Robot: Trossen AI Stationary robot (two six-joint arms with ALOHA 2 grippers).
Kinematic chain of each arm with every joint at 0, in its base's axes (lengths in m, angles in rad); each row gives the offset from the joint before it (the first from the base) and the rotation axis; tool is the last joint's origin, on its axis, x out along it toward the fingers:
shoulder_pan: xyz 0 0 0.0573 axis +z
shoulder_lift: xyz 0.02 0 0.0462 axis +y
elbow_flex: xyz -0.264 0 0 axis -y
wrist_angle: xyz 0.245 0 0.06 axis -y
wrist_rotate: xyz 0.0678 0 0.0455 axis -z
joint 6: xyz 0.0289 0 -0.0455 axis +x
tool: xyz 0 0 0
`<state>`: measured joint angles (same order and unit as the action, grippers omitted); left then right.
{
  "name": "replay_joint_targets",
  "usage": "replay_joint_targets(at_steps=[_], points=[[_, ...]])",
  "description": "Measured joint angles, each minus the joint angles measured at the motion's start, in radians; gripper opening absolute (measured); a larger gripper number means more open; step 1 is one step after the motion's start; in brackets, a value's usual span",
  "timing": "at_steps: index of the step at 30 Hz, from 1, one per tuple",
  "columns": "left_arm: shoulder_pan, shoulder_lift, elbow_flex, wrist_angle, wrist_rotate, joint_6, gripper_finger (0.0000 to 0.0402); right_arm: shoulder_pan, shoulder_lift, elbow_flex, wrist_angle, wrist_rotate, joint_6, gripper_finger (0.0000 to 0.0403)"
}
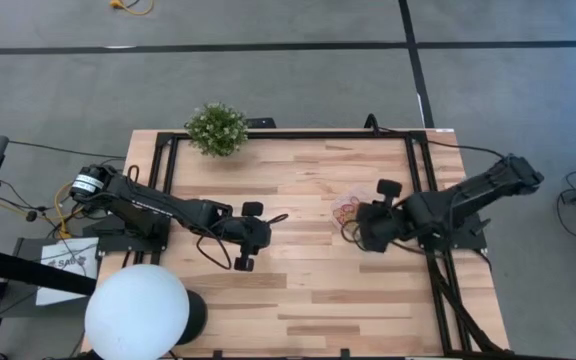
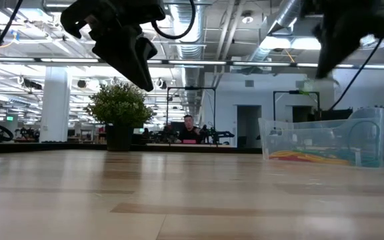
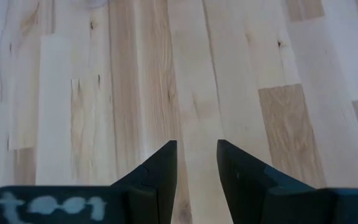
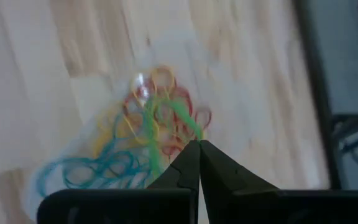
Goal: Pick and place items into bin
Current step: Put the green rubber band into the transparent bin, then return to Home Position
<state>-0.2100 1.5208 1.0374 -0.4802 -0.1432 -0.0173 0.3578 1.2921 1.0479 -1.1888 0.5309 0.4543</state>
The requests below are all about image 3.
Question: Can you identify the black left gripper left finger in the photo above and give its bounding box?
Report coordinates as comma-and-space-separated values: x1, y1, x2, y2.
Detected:
0, 139, 178, 224

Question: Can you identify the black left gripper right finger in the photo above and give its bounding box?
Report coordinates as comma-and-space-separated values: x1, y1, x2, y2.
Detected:
216, 139, 358, 224

